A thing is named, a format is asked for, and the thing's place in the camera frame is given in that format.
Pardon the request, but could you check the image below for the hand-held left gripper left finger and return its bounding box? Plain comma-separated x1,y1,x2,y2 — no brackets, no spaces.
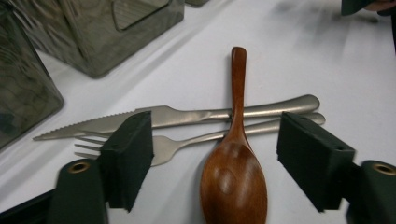
98,110,155,213

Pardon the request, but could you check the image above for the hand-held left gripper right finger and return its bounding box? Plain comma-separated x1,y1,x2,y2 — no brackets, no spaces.
276,111,357,213

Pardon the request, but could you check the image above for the steel fork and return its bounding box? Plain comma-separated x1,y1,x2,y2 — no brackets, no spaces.
74,112,327,167

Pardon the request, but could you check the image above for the steel table knife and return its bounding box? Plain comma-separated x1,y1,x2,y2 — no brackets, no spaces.
32,93,321,142

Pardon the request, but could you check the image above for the brown wooden spoon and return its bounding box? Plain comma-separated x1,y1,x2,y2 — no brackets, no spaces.
199,46,269,224

